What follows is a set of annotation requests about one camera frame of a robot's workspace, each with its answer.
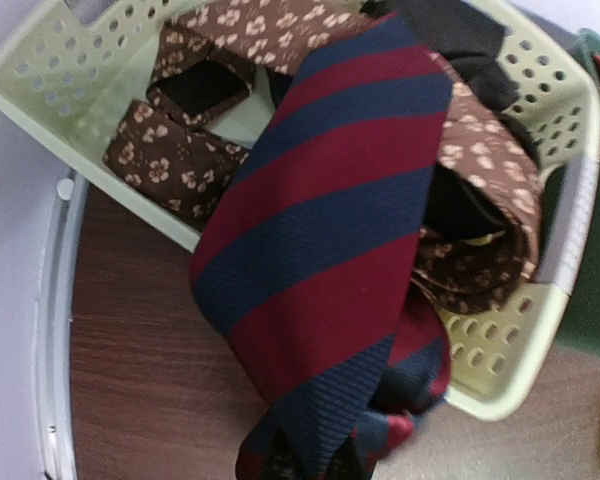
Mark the red navy striped tie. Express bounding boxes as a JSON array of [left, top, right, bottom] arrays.
[[189, 15, 451, 479]]

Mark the brown floral tie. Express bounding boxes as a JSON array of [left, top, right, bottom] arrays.
[[103, 1, 541, 314]]

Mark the black tie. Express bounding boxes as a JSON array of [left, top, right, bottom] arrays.
[[360, 0, 539, 163]]

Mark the pale green perforated basket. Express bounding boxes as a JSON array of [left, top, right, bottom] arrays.
[[0, 1, 600, 421]]

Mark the left aluminium frame post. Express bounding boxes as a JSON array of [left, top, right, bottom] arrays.
[[33, 170, 89, 479]]

